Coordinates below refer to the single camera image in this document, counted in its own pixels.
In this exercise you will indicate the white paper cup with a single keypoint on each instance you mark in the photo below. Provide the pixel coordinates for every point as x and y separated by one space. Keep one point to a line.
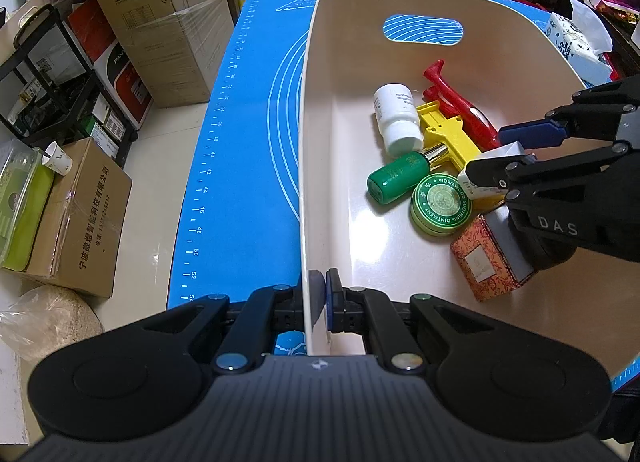
56 159

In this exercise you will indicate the blue silicone table mat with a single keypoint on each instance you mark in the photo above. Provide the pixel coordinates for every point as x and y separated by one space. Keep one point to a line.
239 227

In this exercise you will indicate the green bottle gold cap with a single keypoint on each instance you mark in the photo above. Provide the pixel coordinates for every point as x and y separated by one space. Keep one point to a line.
390 182

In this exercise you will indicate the green round ointment tin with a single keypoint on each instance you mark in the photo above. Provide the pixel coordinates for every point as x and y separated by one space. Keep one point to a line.
439 205

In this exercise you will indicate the black metal shelf cart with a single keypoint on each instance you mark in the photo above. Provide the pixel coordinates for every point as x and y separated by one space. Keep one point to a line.
62 110

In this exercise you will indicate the large stacked cardboard box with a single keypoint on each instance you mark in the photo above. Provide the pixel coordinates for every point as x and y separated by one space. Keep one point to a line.
176 46

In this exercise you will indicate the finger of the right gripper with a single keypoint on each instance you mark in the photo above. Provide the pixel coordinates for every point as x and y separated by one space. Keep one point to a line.
582 121
608 174

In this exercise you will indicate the floor cardboard box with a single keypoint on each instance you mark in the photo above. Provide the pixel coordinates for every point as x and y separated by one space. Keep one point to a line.
77 242

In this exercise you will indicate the tan sack on floor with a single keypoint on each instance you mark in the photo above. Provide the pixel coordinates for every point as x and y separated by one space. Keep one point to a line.
46 319

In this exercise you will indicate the red white appliance box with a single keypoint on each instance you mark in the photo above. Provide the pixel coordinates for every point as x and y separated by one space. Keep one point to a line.
96 37

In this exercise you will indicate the red plastic toy tool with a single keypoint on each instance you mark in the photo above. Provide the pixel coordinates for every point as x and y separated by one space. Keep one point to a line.
475 124

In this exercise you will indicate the red patterned paper box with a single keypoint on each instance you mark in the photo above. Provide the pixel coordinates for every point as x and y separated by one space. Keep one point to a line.
489 256

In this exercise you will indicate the white plastic bottle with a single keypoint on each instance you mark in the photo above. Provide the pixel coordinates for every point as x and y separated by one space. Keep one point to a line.
398 120

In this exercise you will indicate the white tissue box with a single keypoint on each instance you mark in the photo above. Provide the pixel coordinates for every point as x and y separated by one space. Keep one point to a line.
583 41

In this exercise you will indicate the beige plastic storage bin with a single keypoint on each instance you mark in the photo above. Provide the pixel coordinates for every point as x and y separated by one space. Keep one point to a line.
496 57

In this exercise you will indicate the small white box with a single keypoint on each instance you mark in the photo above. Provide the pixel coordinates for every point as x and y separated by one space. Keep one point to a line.
485 176

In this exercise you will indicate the green lidded food container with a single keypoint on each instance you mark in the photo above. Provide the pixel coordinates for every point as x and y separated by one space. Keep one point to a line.
25 188

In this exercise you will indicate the yellow toy tool red knob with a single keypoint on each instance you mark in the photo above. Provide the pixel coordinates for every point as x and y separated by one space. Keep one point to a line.
438 129

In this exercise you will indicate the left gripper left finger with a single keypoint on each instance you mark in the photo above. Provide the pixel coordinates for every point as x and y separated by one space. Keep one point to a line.
269 322

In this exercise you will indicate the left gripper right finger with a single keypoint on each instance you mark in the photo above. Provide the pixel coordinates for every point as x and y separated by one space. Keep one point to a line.
382 324

